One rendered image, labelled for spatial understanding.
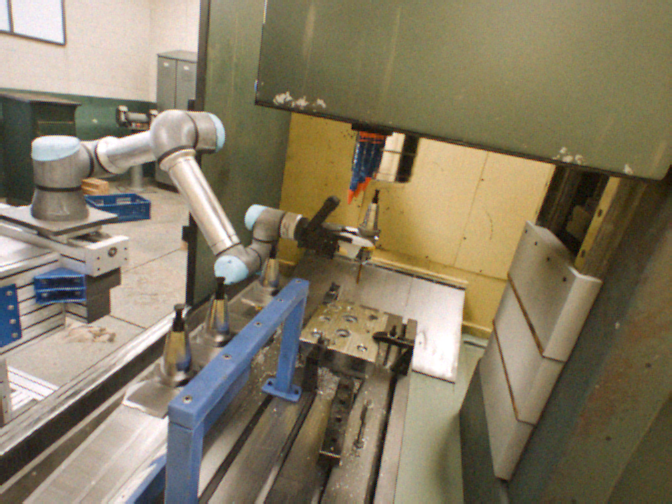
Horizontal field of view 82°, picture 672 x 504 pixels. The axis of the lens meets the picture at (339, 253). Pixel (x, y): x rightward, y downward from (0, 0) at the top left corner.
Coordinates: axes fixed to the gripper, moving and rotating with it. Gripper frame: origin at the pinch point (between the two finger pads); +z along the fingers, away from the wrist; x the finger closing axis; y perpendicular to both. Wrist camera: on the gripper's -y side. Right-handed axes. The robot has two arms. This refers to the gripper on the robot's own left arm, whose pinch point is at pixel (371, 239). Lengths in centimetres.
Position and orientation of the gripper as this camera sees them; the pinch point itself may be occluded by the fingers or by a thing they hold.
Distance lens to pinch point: 104.3
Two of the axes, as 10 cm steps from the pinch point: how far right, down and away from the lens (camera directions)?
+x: -2.5, 3.0, -9.2
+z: 9.5, 2.5, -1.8
